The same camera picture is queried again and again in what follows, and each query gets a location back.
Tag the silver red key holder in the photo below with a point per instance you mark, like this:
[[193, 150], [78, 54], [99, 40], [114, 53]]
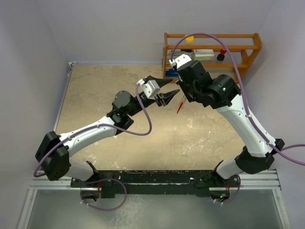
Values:
[[181, 103]]

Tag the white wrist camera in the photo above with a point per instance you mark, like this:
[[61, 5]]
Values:
[[150, 88], [180, 61]]

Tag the blue black stapler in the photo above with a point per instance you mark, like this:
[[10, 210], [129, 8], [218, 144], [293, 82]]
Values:
[[171, 73]]

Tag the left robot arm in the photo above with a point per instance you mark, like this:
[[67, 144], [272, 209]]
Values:
[[54, 155]]

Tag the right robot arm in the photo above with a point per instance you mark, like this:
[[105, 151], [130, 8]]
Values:
[[224, 95]]

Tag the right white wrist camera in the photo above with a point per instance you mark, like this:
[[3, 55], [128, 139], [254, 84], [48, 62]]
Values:
[[180, 61]]

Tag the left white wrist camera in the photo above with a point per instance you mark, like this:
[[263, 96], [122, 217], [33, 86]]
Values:
[[150, 88]]

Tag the grey stapler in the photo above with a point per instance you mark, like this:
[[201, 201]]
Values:
[[178, 52]]

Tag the black base frame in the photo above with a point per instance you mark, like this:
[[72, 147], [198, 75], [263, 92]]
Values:
[[201, 183]]

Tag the yellow block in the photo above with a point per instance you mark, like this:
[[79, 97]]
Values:
[[189, 39]]

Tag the aluminium rail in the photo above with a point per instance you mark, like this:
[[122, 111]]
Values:
[[266, 180]]

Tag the white staples box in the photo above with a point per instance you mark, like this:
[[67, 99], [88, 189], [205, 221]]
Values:
[[203, 54]]

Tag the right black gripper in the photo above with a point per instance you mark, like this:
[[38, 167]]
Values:
[[180, 82]]

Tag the red black stamp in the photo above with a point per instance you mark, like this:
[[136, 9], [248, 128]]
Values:
[[221, 56]]

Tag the wooden shelf rack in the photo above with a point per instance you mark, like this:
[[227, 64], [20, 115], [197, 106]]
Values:
[[247, 46]]

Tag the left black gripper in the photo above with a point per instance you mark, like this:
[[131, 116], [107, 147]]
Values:
[[164, 98]]

